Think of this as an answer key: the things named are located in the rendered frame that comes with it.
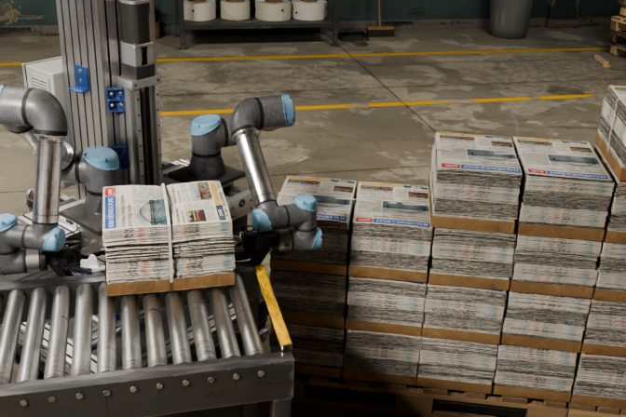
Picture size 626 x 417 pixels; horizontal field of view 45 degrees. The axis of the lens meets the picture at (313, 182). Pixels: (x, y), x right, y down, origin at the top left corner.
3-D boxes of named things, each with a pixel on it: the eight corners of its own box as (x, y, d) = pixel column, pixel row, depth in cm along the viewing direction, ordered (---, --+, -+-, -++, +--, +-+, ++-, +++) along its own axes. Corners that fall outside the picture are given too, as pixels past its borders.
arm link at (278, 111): (213, 120, 311) (257, 93, 261) (248, 116, 317) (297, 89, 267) (218, 149, 310) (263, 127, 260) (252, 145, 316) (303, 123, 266)
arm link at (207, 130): (187, 146, 308) (186, 114, 302) (219, 141, 313) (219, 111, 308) (196, 156, 298) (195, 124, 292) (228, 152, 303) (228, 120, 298)
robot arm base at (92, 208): (74, 211, 273) (72, 185, 269) (109, 198, 283) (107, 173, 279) (101, 224, 264) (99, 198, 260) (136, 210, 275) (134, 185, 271)
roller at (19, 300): (27, 301, 231) (25, 286, 229) (9, 401, 190) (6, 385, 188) (9, 302, 230) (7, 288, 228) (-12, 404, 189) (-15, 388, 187)
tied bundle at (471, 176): (427, 185, 302) (432, 130, 293) (502, 191, 300) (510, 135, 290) (429, 228, 268) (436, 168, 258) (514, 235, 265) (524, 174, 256)
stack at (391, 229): (281, 343, 342) (286, 172, 308) (549, 371, 330) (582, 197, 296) (265, 400, 306) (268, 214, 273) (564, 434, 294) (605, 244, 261)
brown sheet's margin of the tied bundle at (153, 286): (156, 245, 253) (155, 234, 251) (160, 292, 228) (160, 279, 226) (105, 248, 249) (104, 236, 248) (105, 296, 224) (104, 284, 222)
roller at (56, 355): (72, 296, 234) (71, 282, 232) (64, 395, 193) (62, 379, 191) (55, 298, 233) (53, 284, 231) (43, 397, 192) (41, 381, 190)
